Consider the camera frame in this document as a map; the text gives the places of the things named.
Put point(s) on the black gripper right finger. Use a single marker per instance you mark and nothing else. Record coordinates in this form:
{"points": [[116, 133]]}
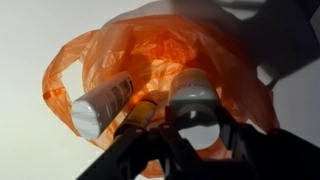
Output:
{"points": [[228, 128]]}

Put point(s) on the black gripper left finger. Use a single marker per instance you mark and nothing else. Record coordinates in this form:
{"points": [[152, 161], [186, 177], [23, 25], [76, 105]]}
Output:
{"points": [[170, 125]]}

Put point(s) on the white plastic bottle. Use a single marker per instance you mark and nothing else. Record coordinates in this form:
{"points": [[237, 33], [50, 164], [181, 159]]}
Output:
{"points": [[193, 90]]}

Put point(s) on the yellow labelled dark bottle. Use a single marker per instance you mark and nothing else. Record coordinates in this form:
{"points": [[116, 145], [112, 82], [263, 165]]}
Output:
{"points": [[141, 115]]}

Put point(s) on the orange plastic carrier bag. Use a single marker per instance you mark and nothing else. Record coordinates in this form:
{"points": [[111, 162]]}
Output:
{"points": [[160, 43]]}

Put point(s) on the white tube with barcode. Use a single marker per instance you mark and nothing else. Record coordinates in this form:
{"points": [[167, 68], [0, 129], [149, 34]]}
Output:
{"points": [[100, 106]]}

